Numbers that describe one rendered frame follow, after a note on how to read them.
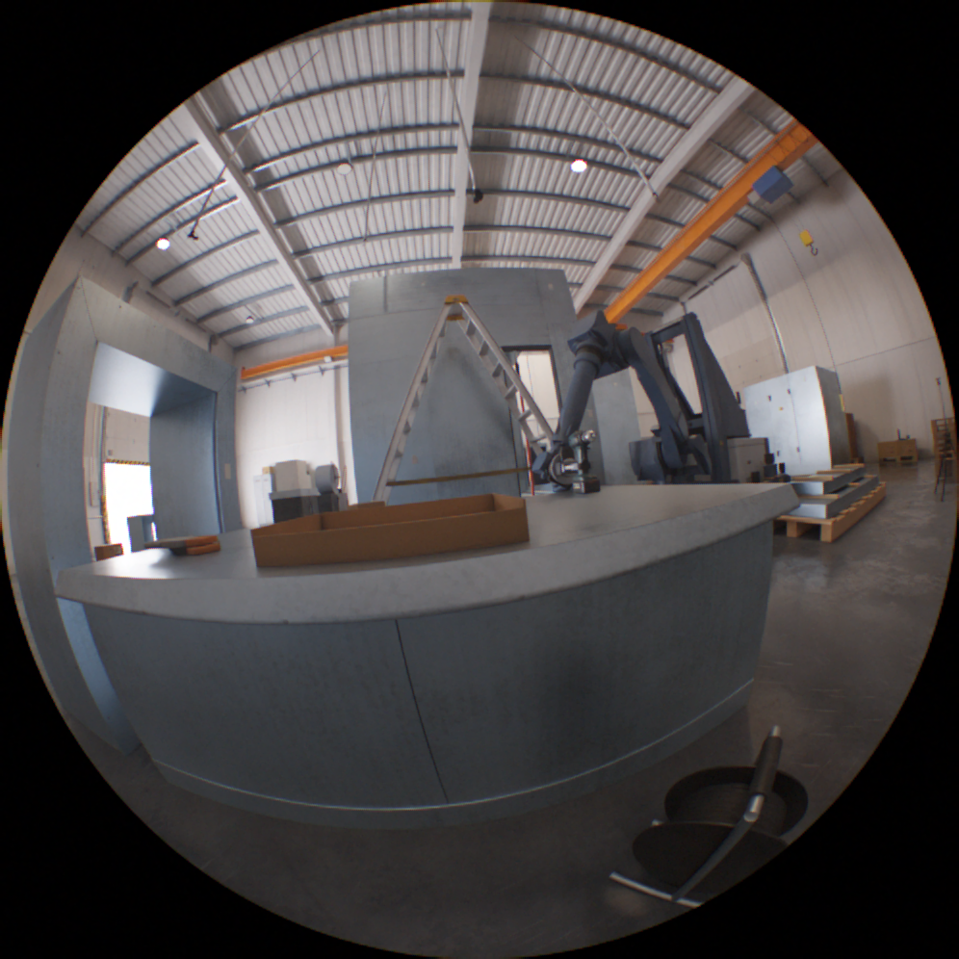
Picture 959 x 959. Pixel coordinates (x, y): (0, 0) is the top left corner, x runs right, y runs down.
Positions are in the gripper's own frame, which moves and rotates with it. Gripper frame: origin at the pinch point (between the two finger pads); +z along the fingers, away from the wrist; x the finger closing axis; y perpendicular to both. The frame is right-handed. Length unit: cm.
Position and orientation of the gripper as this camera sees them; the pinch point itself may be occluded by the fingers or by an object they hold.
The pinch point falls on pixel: (583, 465)
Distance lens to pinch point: 123.8
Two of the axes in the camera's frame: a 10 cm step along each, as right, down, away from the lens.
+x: -9.9, 1.2, -1.0
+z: 1.0, -0.2, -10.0
